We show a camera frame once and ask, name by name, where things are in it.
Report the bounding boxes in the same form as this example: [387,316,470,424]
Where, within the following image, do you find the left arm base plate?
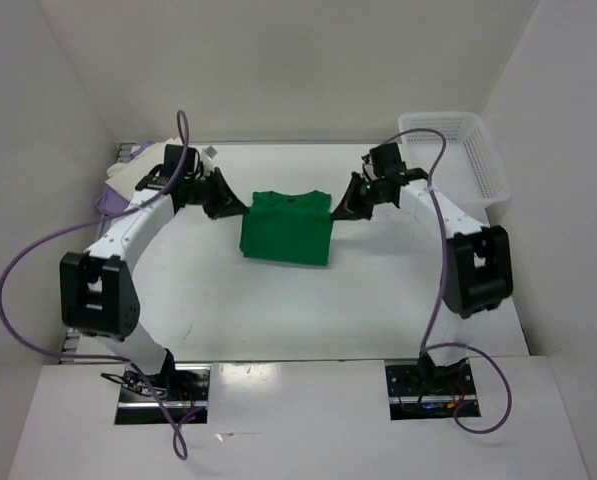
[102,364,211,426]

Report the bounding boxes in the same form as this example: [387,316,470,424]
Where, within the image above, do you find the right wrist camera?
[362,142,407,180]

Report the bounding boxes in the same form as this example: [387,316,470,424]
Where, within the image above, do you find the green t shirt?
[239,190,333,267]

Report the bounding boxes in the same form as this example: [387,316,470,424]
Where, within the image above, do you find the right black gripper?
[331,171,390,221]

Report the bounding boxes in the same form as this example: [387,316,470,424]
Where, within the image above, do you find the white plastic laundry basket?
[398,111,512,210]

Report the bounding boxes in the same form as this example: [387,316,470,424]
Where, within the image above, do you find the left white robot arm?
[59,167,249,400]

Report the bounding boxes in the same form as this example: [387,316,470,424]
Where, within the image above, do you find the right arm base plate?
[385,360,481,421]

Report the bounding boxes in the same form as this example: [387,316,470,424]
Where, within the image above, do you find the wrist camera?
[362,142,407,180]
[135,144,217,191]

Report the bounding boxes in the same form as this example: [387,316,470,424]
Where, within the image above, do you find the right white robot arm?
[330,167,513,393]

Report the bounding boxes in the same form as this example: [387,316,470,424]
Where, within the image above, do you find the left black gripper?
[185,167,250,220]

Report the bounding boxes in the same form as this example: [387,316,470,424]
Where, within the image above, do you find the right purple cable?
[380,128,514,434]

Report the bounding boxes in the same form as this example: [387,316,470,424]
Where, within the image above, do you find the white t shirt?
[105,137,182,200]

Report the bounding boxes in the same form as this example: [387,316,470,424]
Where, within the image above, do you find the purple t shirt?
[94,141,155,216]

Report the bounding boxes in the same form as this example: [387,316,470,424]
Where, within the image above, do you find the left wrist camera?
[135,144,217,191]

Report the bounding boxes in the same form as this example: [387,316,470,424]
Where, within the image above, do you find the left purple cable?
[0,109,207,461]

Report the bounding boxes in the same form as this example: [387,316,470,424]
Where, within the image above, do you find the purple cable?
[380,128,514,434]
[0,109,207,461]

